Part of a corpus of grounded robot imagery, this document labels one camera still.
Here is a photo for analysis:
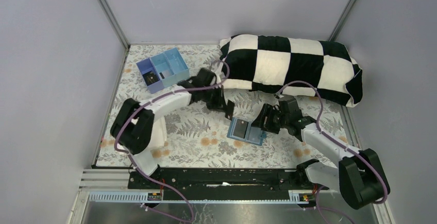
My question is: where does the blue compartment organizer box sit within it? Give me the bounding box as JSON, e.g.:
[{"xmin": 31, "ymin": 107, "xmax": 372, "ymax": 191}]
[{"xmin": 136, "ymin": 48, "xmax": 190, "ymax": 94}]

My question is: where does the white folded towel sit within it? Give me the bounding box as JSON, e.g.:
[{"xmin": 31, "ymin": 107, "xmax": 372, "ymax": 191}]
[{"xmin": 119, "ymin": 109, "xmax": 165, "ymax": 154}]

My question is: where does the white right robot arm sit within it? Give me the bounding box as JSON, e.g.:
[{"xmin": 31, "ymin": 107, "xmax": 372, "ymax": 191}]
[{"xmin": 252, "ymin": 96, "xmax": 391, "ymax": 210}]

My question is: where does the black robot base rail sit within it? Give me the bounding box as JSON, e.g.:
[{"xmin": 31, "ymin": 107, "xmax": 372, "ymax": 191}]
[{"xmin": 128, "ymin": 167, "xmax": 317, "ymax": 195}]

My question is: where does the black VIP credit card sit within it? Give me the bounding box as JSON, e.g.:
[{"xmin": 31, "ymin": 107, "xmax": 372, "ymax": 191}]
[{"xmin": 142, "ymin": 71, "xmax": 159, "ymax": 86}]

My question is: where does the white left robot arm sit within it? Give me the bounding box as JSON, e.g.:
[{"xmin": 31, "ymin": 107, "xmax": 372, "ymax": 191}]
[{"xmin": 110, "ymin": 68, "xmax": 234, "ymax": 176}]

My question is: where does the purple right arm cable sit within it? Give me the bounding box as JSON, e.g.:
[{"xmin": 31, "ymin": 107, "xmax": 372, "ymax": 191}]
[{"xmin": 275, "ymin": 80, "xmax": 389, "ymax": 204}]

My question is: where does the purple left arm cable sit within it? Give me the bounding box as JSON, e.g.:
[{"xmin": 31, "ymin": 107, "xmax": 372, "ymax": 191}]
[{"xmin": 114, "ymin": 58, "xmax": 230, "ymax": 224}]

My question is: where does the blue card holder wallet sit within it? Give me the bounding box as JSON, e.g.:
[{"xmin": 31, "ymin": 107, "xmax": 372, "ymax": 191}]
[{"xmin": 227, "ymin": 117, "xmax": 266, "ymax": 146}]

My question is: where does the floral patterned table mat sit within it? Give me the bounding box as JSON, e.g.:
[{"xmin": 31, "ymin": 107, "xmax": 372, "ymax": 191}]
[{"xmin": 95, "ymin": 45, "xmax": 348, "ymax": 168}]

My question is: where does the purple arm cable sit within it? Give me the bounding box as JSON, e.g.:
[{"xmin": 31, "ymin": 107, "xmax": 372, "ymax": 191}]
[
  {"xmin": 114, "ymin": 58, "xmax": 230, "ymax": 224},
  {"xmin": 275, "ymin": 80, "xmax": 389, "ymax": 204}
]

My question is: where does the perforated metal cable tray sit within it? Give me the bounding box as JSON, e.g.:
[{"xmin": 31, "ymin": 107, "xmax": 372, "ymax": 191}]
[{"xmin": 89, "ymin": 188, "xmax": 309, "ymax": 204}]

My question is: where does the black and white checkered pillow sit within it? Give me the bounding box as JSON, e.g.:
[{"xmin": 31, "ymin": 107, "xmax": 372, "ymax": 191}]
[{"xmin": 219, "ymin": 34, "xmax": 363, "ymax": 108}]

